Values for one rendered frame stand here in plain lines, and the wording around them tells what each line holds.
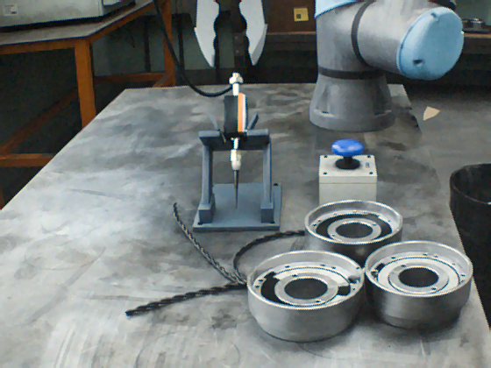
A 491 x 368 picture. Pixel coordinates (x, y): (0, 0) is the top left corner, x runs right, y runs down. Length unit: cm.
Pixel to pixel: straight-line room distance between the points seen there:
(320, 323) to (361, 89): 60
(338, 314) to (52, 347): 26
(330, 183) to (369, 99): 32
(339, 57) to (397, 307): 59
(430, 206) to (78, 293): 44
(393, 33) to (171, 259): 48
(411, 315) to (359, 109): 57
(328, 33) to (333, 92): 10
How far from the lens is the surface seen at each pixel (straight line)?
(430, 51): 99
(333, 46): 110
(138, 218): 84
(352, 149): 82
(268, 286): 62
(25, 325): 66
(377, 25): 102
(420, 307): 59
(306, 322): 57
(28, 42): 270
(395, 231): 69
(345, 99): 111
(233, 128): 80
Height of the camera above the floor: 115
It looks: 22 degrees down
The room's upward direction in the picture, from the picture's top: 3 degrees counter-clockwise
